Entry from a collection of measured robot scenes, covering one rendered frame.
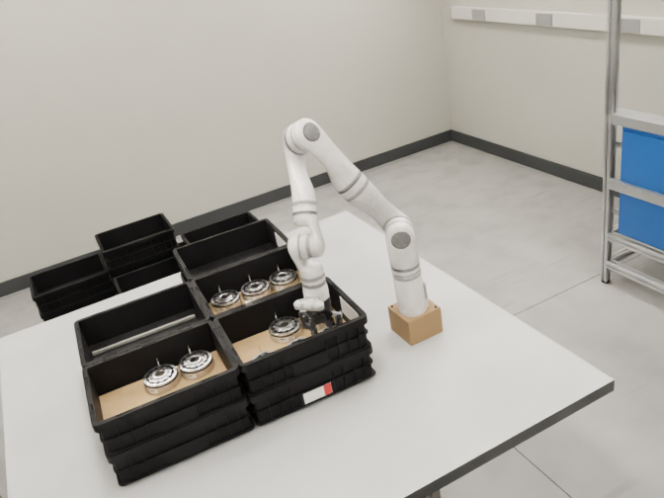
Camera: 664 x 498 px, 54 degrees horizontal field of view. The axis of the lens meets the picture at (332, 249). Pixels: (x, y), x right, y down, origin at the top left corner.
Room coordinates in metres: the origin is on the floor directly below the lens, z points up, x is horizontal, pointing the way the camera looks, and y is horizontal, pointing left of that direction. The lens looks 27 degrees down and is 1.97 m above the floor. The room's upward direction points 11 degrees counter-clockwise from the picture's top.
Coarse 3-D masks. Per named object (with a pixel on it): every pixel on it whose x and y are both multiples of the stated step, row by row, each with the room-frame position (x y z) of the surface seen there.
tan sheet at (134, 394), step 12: (216, 360) 1.64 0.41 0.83; (216, 372) 1.58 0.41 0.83; (132, 384) 1.60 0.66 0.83; (180, 384) 1.55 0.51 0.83; (108, 396) 1.56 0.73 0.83; (120, 396) 1.55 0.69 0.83; (132, 396) 1.54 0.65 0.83; (144, 396) 1.53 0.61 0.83; (156, 396) 1.52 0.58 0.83; (108, 408) 1.51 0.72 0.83; (120, 408) 1.50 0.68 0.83
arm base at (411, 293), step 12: (396, 276) 1.74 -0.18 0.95; (408, 276) 1.73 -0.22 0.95; (420, 276) 1.75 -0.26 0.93; (396, 288) 1.75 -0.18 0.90; (408, 288) 1.73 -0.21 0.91; (420, 288) 1.74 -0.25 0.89; (408, 300) 1.73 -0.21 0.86; (420, 300) 1.74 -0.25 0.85; (408, 312) 1.73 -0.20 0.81; (420, 312) 1.73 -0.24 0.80
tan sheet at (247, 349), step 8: (344, 320) 1.73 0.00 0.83; (256, 336) 1.73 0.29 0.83; (264, 336) 1.72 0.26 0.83; (304, 336) 1.68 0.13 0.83; (232, 344) 1.71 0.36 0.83; (240, 344) 1.70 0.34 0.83; (248, 344) 1.70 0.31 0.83; (256, 344) 1.69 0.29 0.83; (264, 344) 1.68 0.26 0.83; (272, 344) 1.67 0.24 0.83; (280, 344) 1.66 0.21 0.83; (240, 352) 1.66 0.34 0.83; (248, 352) 1.65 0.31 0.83; (256, 352) 1.65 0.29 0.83; (248, 360) 1.61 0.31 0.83
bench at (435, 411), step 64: (384, 256) 2.34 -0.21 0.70; (64, 320) 2.30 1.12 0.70; (384, 320) 1.88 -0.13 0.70; (448, 320) 1.81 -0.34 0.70; (512, 320) 1.74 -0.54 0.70; (64, 384) 1.85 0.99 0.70; (384, 384) 1.54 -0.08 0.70; (448, 384) 1.49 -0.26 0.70; (512, 384) 1.44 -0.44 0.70; (576, 384) 1.39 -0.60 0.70; (64, 448) 1.53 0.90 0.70; (256, 448) 1.38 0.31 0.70; (320, 448) 1.33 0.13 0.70; (384, 448) 1.29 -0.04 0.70; (448, 448) 1.25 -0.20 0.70; (512, 448) 1.24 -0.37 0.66
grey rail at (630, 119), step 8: (624, 112) 2.86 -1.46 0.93; (632, 112) 2.84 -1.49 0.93; (640, 112) 2.82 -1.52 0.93; (608, 120) 2.88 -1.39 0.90; (616, 120) 2.84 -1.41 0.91; (624, 120) 2.79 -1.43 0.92; (632, 120) 2.75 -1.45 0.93; (640, 120) 2.72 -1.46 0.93; (648, 120) 2.70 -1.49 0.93; (656, 120) 2.68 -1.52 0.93; (640, 128) 2.71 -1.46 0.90; (648, 128) 2.67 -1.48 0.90; (656, 128) 2.64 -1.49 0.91
